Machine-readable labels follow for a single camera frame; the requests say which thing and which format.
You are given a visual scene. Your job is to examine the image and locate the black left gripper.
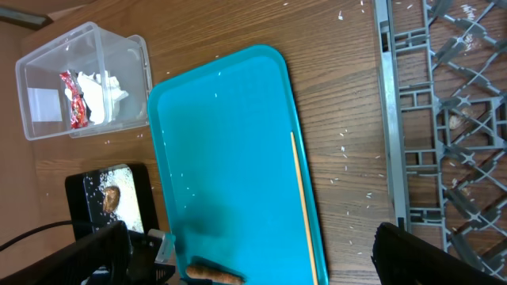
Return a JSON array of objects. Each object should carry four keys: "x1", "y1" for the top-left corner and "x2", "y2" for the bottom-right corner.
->
[{"x1": 126, "y1": 229, "x2": 176, "y2": 285}]

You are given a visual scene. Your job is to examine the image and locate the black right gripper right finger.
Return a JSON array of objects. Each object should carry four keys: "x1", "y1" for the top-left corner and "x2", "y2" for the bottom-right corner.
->
[{"x1": 372, "y1": 222, "x2": 505, "y2": 285}]

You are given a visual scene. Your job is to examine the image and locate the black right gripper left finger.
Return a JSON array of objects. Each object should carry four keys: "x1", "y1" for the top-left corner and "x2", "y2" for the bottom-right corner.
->
[{"x1": 1, "y1": 221, "x2": 132, "y2": 284}]

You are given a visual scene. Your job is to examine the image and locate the pile of rice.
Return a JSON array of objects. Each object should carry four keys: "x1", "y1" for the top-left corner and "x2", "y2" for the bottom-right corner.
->
[{"x1": 83, "y1": 165, "x2": 144, "y2": 234}]

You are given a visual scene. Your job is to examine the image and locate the orange carrot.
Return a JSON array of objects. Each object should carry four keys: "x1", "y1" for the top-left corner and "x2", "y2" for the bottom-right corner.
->
[{"x1": 185, "y1": 264, "x2": 245, "y2": 285}]

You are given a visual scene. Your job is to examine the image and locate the brown food scrap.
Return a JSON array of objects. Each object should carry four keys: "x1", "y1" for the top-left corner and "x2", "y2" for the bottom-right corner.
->
[{"x1": 103, "y1": 186, "x2": 120, "y2": 213}]

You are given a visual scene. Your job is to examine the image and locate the red snack wrapper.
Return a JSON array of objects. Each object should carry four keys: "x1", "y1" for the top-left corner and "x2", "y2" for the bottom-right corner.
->
[{"x1": 59, "y1": 70, "x2": 89, "y2": 129}]

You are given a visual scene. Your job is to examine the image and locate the white napkin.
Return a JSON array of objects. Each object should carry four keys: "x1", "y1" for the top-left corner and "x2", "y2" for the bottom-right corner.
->
[{"x1": 70, "y1": 70, "x2": 129, "y2": 124}]

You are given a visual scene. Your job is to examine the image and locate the black tray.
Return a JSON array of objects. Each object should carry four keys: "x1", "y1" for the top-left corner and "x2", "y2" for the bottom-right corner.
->
[{"x1": 65, "y1": 164, "x2": 159, "y2": 239}]

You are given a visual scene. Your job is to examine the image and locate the teal plastic tray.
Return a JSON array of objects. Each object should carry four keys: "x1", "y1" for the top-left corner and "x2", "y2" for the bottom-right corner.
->
[{"x1": 147, "y1": 45, "x2": 329, "y2": 284}]

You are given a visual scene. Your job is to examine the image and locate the wooden chopstick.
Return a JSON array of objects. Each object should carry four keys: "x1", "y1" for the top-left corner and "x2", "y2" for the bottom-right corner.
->
[{"x1": 290, "y1": 131, "x2": 318, "y2": 285}]

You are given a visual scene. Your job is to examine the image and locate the clear plastic bin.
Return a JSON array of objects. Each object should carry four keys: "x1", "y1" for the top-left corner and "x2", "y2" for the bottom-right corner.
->
[{"x1": 15, "y1": 22, "x2": 152, "y2": 140}]

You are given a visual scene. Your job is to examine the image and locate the grey dish rack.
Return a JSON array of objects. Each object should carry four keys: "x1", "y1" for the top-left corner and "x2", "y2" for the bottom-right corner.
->
[{"x1": 373, "y1": 0, "x2": 506, "y2": 283}]

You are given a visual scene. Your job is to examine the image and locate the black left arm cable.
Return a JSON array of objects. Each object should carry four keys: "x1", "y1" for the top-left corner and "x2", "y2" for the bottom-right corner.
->
[{"x1": 0, "y1": 219, "x2": 104, "y2": 253}]

